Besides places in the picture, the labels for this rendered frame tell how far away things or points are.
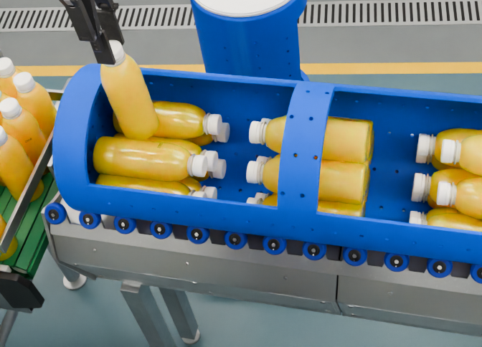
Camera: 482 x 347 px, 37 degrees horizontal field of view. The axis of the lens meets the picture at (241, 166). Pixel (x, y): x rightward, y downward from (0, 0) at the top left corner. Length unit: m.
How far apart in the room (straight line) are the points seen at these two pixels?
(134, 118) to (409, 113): 0.50
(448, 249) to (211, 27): 0.82
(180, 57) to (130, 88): 1.89
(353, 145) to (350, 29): 1.96
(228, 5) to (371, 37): 1.48
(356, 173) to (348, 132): 0.07
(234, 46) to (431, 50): 1.45
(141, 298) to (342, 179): 0.73
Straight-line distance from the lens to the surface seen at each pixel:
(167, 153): 1.28
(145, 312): 1.84
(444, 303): 1.41
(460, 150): 1.23
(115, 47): 1.21
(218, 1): 1.72
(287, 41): 1.77
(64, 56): 3.28
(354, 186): 1.21
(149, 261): 1.49
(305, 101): 1.21
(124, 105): 1.26
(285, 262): 1.39
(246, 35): 1.71
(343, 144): 1.21
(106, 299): 2.49
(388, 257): 1.33
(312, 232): 1.23
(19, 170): 1.54
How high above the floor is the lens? 2.13
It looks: 53 degrees down
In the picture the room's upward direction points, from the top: 11 degrees counter-clockwise
